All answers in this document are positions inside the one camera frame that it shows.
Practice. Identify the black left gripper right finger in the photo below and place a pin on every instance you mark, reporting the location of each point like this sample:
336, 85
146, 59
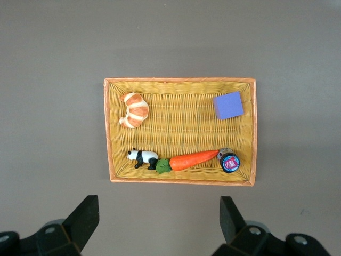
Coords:
229, 221

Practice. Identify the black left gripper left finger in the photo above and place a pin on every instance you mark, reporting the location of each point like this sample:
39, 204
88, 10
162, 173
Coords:
82, 221

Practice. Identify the orange yellow wicker basket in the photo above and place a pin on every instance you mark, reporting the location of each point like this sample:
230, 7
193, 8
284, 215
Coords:
181, 128

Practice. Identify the small bottle with pink lid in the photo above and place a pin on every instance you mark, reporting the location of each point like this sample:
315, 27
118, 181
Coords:
230, 162

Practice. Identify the orange toy carrot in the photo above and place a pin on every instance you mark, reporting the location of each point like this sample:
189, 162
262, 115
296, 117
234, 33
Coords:
191, 160

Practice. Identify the toy panda figure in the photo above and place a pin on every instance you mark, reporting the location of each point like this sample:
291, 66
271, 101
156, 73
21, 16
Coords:
144, 156

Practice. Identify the purple foam block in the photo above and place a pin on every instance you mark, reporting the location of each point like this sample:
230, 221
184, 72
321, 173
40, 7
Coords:
228, 105

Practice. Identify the brown table cover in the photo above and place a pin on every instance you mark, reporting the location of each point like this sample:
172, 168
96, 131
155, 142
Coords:
53, 106

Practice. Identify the toy croissant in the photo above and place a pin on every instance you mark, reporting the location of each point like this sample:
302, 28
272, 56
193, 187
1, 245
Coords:
136, 109

